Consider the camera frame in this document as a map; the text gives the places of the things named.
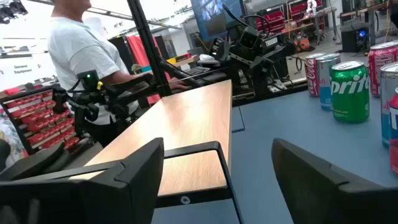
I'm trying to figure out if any floral patterned cloth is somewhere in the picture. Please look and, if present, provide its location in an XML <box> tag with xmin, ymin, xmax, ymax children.
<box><xmin>0</xmin><ymin>107</ymin><xmax>29</xmax><ymax>170</ymax></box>

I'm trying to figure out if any red storage bin shelf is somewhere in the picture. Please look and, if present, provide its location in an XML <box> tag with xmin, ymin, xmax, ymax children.
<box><xmin>256</xmin><ymin>0</ymin><xmax>327</xmax><ymax>34</ymax></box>

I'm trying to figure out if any black keyboard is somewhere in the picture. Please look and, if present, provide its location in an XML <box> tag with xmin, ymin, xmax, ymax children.
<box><xmin>185</xmin><ymin>65</ymin><xmax>212</xmax><ymax>77</ymax></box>

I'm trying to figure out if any green Sprite can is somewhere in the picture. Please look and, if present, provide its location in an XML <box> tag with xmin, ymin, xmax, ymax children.
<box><xmin>329</xmin><ymin>60</ymin><xmax>371</xmax><ymax>124</ymax></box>

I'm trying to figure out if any red parts bin rack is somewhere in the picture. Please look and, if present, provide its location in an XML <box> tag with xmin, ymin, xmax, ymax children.
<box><xmin>0</xmin><ymin>88</ymin><xmax>82</xmax><ymax>156</ymax></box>

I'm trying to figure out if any white figure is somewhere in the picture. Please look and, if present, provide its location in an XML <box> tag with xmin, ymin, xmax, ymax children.
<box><xmin>306</xmin><ymin>0</ymin><xmax>318</xmax><ymax>16</ymax></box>

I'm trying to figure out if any white sign board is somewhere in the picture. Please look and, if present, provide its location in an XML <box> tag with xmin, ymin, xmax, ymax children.
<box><xmin>0</xmin><ymin>37</ymin><xmax>60</xmax><ymax>93</ymax></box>

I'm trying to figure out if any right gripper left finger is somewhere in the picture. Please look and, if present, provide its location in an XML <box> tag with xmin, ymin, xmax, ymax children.
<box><xmin>0</xmin><ymin>138</ymin><xmax>165</xmax><ymax>224</ymax></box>

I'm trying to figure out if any person's hand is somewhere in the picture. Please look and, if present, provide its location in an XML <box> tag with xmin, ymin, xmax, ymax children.
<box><xmin>167</xmin><ymin>77</ymin><xmax>190</xmax><ymax>91</ymax></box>

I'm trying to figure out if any wooden board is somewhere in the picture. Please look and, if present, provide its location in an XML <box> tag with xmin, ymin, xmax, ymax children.
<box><xmin>70</xmin><ymin>79</ymin><xmax>246</xmax><ymax>224</ymax></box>

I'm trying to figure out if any red Coca-Cola can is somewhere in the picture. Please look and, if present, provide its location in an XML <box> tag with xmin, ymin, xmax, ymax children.
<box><xmin>368</xmin><ymin>40</ymin><xmax>398</xmax><ymax>98</ymax></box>
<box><xmin>304</xmin><ymin>52</ymin><xmax>326</xmax><ymax>98</ymax></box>

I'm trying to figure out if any black computer tower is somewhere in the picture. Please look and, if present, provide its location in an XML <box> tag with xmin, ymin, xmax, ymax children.
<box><xmin>340</xmin><ymin>24</ymin><xmax>371</xmax><ymax>53</ymax></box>

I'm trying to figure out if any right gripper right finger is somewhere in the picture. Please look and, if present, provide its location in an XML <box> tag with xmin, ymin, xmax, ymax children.
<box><xmin>271</xmin><ymin>138</ymin><xmax>398</xmax><ymax>224</ymax></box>

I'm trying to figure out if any person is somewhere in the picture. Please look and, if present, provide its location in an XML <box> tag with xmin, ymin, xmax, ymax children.
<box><xmin>46</xmin><ymin>0</ymin><xmax>190</xmax><ymax>147</ymax></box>

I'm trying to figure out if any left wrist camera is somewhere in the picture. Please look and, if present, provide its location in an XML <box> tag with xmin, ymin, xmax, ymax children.
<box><xmin>238</xmin><ymin>27</ymin><xmax>262</xmax><ymax>52</ymax></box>

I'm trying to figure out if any blue table mat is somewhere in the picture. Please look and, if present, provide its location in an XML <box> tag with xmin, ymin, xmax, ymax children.
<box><xmin>150</xmin><ymin>90</ymin><xmax>398</xmax><ymax>224</ymax></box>

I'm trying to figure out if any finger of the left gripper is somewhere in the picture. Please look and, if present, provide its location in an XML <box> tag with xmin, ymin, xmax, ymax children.
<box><xmin>210</xmin><ymin>37</ymin><xmax>233</xmax><ymax>62</ymax></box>
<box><xmin>250</xmin><ymin>55</ymin><xmax>271</xmax><ymax>75</ymax></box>

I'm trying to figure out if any red cloth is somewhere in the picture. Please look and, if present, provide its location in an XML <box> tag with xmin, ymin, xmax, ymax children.
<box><xmin>126</xmin><ymin>34</ymin><xmax>172</xmax><ymax>105</ymax></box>

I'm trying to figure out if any large display screen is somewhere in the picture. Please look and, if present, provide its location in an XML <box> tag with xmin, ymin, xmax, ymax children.
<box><xmin>190</xmin><ymin>0</ymin><xmax>246</xmax><ymax>42</ymax></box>

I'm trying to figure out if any blue silver Red Bull can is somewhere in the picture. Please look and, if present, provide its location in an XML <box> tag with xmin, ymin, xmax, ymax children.
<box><xmin>379</xmin><ymin>62</ymin><xmax>398</xmax><ymax>149</ymax></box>
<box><xmin>315</xmin><ymin>52</ymin><xmax>342</xmax><ymax>112</ymax></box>

